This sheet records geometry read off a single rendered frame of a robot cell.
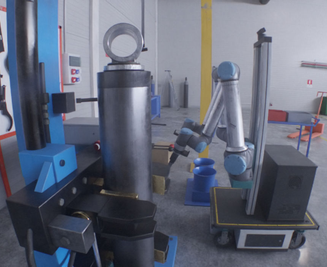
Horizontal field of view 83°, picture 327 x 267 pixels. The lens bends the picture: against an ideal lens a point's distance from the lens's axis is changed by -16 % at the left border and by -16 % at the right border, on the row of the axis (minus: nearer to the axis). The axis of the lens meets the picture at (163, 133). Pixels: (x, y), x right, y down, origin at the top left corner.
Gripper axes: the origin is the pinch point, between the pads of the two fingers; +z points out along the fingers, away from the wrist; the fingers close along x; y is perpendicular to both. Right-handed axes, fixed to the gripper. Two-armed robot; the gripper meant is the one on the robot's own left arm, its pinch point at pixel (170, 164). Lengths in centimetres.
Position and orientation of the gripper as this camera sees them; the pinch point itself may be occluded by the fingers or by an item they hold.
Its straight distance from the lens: 177.4
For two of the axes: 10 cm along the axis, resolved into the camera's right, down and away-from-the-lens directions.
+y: -8.8, -4.5, 1.5
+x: -3.3, 3.4, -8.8
